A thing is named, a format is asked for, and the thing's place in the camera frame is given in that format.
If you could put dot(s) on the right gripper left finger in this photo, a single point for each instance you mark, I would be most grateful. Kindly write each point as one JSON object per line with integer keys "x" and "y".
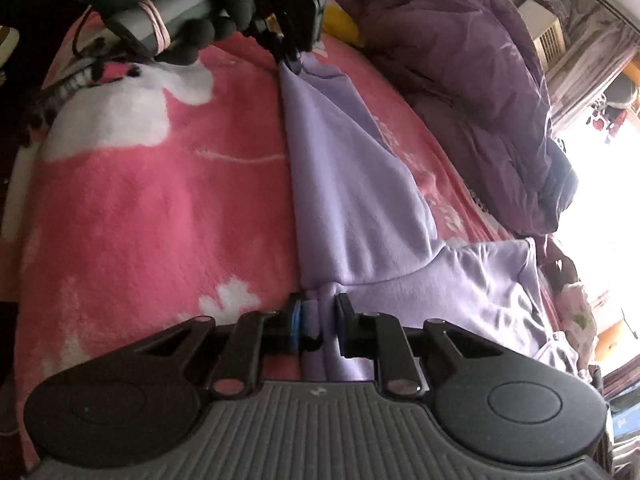
{"x": 240, "y": 349}

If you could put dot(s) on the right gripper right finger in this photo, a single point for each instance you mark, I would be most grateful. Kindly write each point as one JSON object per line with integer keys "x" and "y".
{"x": 394, "y": 350}

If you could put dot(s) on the lavender purple garment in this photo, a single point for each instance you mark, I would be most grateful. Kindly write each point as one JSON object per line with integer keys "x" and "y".
{"x": 364, "y": 229}

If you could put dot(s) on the black gloved left hand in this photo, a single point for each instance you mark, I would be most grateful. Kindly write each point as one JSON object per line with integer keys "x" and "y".
{"x": 224, "y": 19}

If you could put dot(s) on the dark purple quilt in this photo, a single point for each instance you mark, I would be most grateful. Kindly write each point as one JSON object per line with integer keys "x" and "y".
{"x": 469, "y": 70}

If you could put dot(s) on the pink floral fleece blanket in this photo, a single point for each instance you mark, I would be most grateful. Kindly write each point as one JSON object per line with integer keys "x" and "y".
{"x": 164, "y": 192}

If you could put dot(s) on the floral white pillow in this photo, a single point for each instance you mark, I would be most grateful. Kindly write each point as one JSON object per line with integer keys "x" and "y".
{"x": 572, "y": 308}

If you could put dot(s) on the grey striped curtain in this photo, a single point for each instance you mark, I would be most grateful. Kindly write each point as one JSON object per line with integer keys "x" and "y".
{"x": 601, "y": 38}

